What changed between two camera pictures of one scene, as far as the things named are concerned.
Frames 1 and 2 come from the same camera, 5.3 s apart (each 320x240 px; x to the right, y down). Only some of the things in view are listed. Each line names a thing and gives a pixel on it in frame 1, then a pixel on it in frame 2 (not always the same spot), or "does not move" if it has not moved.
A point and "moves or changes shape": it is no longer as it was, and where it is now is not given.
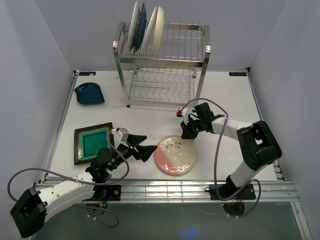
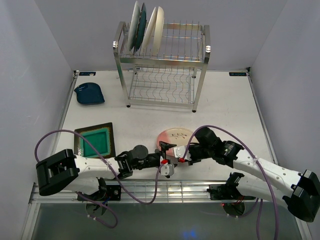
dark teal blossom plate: x=141 y=29 does not move
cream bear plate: x=159 y=31 does not move
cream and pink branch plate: x=175 y=156 moves or changes shape
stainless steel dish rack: x=173 y=75 does not move
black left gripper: x=144 y=151 -> x=164 y=146
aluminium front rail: x=194 y=192 does not move
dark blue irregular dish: x=89 y=93 does not move
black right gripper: x=187 y=133 -> x=192 y=160
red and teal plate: x=134 y=26 does not move
